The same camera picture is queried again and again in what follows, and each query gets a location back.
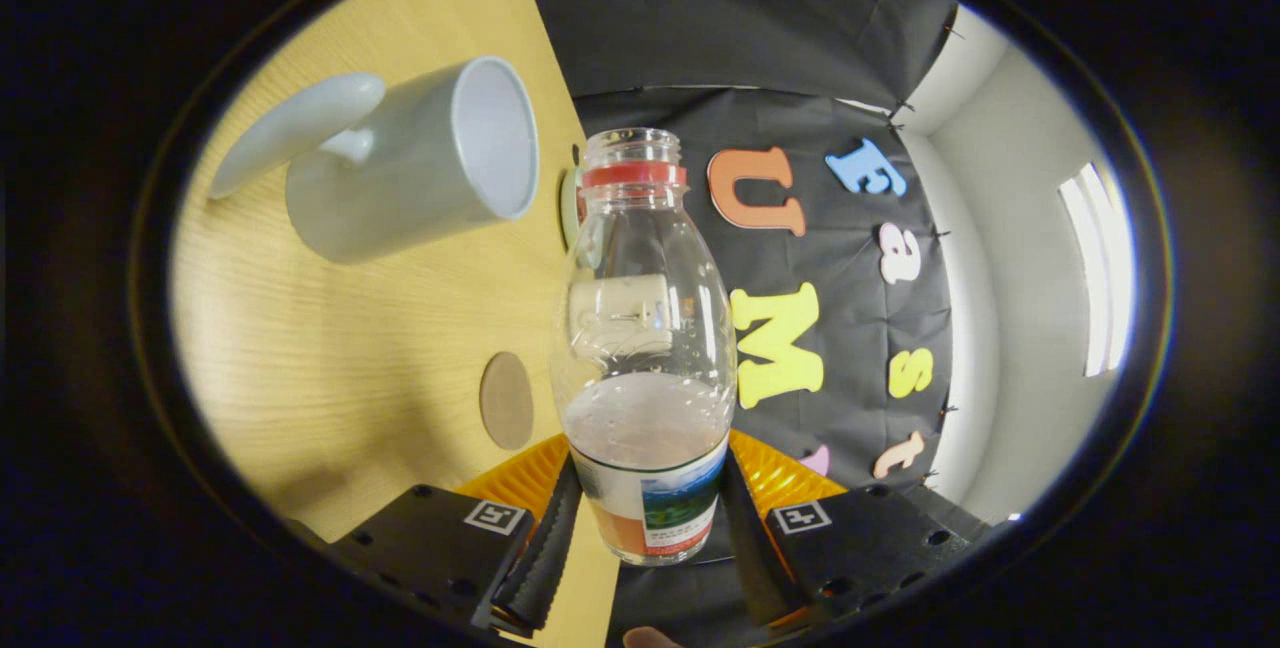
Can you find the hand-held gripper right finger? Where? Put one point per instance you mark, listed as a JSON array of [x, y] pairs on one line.
[[750, 548]]

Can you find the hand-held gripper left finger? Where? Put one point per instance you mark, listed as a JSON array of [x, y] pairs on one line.
[[545, 558]]

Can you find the round brown coaster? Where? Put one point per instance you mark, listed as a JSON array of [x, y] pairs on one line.
[[507, 400]]

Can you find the wooden table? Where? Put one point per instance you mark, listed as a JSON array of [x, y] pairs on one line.
[[350, 348]]

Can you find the large ceiling light panel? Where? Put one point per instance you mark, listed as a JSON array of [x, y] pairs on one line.
[[1100, 268]]

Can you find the black backdrop cloth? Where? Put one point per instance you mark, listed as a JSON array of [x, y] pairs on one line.
[[800, 48]]

